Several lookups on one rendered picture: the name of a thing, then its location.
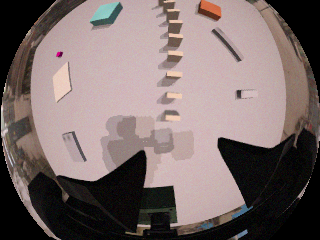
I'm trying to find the teal box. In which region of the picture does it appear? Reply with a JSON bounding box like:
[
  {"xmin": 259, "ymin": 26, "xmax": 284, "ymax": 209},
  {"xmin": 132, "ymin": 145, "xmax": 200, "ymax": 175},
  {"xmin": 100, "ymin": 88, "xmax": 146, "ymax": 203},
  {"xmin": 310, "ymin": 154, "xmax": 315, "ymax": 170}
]
[{"xmin": 89, "ymin": 1, "xmax": 123, "ymax": 27}]

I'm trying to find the orange block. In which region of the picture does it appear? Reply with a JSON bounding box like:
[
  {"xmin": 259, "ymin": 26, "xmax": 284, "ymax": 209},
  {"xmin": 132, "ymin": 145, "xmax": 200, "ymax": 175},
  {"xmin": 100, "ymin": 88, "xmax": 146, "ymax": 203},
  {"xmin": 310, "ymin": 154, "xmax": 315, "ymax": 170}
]
[{"xmin": 197, "ymin": 0, "xmax": 221, "ymax": 21}]

